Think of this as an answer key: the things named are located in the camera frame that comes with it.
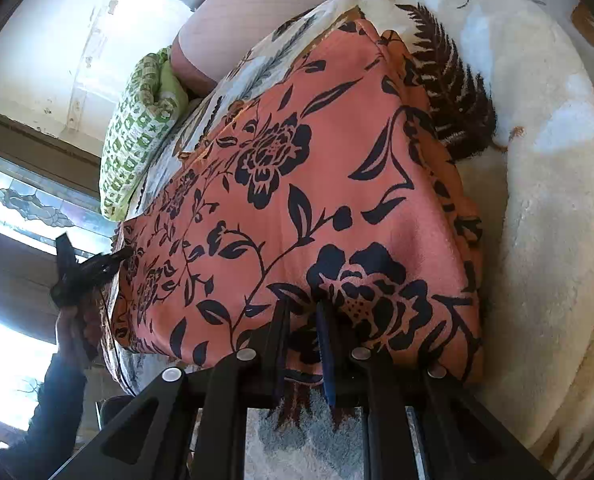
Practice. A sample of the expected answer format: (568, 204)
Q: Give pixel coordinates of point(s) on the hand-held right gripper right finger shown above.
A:
(327, 355)

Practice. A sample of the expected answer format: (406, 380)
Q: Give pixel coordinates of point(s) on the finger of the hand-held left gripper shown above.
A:
(118, 257)

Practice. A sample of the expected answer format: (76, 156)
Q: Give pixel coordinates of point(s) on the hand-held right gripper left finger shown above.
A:
(280, 340)

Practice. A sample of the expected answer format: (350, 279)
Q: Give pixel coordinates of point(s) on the orange floral shirt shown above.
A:
(302, 170)

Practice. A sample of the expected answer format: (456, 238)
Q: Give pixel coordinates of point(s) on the person's left hand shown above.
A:
(74, 330)

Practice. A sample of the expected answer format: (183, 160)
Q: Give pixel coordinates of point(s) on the stained glass window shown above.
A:
(27, 205)

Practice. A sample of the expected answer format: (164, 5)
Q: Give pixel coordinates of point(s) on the green checkered pillow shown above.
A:
(132, 145)

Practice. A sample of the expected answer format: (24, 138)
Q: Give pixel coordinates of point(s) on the leaf print blanket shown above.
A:
(537, 210)

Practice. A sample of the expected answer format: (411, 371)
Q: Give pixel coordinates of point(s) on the pink bolster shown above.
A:
(257, 10)

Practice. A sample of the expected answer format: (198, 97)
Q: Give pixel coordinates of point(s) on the wooden window frame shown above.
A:
(32, 135)

